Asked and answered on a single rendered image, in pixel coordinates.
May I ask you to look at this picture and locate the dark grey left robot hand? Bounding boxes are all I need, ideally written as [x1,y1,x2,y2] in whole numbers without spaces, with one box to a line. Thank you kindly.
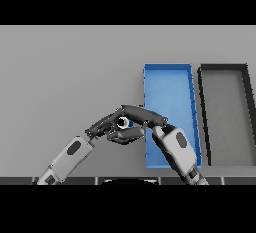
[84,107,125,140]

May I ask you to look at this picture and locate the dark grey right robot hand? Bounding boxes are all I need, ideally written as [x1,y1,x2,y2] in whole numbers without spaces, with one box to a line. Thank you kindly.
[106,104,169,145]

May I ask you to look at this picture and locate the blue pipe with pale ring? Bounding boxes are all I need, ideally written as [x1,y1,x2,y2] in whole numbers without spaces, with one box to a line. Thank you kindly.
[116,116,134,130]

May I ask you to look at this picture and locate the blue bin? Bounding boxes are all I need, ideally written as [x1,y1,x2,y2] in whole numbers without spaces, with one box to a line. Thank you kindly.
[143,63,203,169]

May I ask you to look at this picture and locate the dark grey bin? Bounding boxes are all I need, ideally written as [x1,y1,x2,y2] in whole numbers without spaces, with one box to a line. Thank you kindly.
[197,63,256,167]

